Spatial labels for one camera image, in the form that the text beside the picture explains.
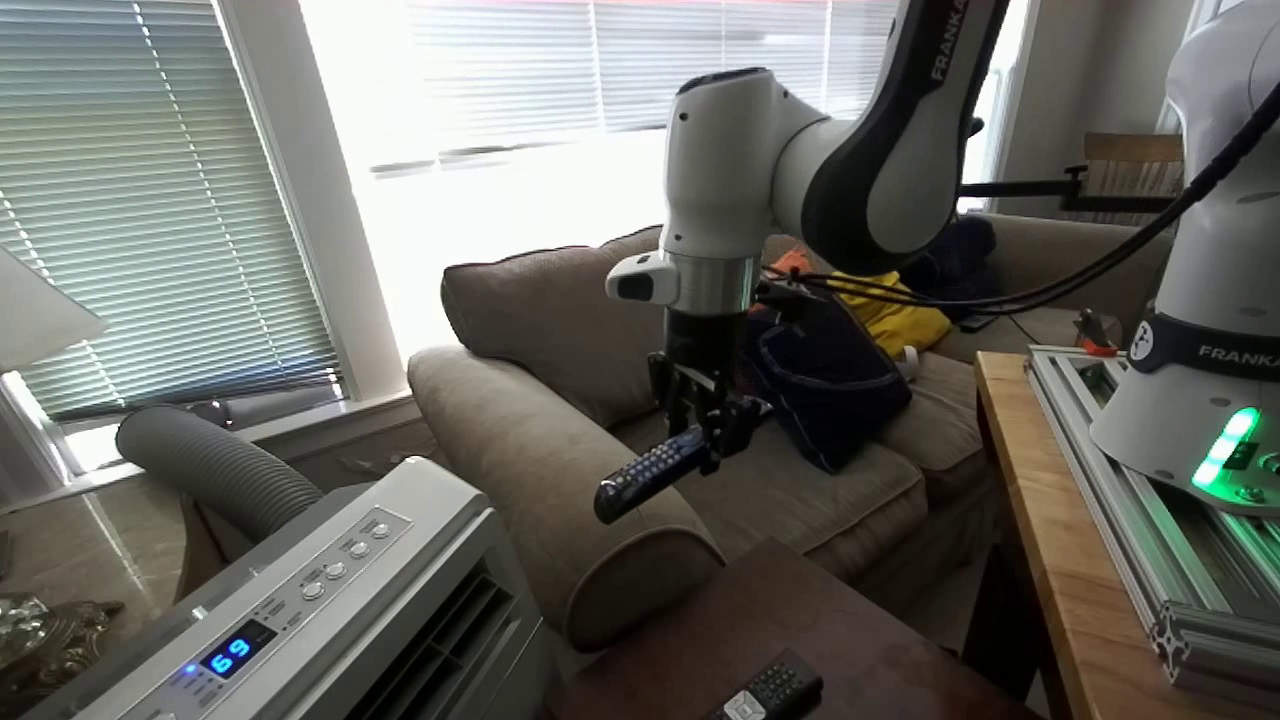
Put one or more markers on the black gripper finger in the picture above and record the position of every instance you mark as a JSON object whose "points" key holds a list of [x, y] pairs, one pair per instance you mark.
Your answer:
{"points": [[682, 396], [741, 422]]}

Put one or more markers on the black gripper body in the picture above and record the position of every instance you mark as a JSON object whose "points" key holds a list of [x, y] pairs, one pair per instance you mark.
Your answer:
{"points": [[705, 346]]}

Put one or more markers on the black remote blue buttons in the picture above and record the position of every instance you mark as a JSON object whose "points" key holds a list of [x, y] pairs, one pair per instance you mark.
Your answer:
{"points": [[645, 475]]}

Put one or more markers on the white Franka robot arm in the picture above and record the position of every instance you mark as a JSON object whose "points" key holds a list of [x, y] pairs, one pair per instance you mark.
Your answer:
{"points": [[744, 147]]}

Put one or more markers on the beige sofa back cushion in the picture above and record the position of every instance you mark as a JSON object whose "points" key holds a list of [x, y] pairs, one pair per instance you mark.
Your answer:
{"points": [[563, 323]]}

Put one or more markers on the beige fabric sofa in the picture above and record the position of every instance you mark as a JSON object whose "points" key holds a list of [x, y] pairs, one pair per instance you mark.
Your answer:
{"points": [[535, 465]]}

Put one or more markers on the small dark grey remote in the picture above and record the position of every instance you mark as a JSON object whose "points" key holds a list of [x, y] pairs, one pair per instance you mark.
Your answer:
{"points": [[772, 687]]}

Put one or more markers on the black bag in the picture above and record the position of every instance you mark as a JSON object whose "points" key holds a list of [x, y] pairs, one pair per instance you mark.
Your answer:
{"points": [[826, 373]]}

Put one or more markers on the yellow cloth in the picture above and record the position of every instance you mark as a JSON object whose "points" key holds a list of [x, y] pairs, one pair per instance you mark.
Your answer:
{"points": [[904, 325]]}

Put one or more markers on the dark wood side table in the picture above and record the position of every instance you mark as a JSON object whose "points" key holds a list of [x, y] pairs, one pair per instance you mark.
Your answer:
{"points": [[826, 613]]}

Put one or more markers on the dark blue cloth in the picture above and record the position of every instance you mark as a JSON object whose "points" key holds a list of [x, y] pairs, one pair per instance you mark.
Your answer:
{"points": [[963, 253]]}

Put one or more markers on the white window blinds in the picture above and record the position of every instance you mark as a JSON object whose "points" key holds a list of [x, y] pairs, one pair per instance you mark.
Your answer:
{"points": [[160, 203], [535, 83]]}

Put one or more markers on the light wooden robot table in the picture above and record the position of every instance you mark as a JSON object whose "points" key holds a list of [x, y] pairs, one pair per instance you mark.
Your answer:
{"points": [[1054, 533]]}

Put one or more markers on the white portable air conditioner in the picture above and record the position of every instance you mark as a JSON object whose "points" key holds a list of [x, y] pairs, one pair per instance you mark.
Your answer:
{"points": [[374, 584]]}

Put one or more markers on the lamp side table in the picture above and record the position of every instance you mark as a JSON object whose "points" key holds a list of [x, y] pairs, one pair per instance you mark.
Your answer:
{"points": [[121, 554]]}

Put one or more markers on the white shade crystal lamp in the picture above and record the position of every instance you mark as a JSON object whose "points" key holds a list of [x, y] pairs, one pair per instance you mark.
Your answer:
{"points": [[34, 323]]}

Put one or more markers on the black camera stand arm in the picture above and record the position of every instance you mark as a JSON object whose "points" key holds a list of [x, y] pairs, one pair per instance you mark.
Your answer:
{"points": [[1042, 187]]}

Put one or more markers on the aluminium rail frame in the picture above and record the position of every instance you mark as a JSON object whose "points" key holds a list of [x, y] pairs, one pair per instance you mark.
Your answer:
{"points": [[1147, 562]]}

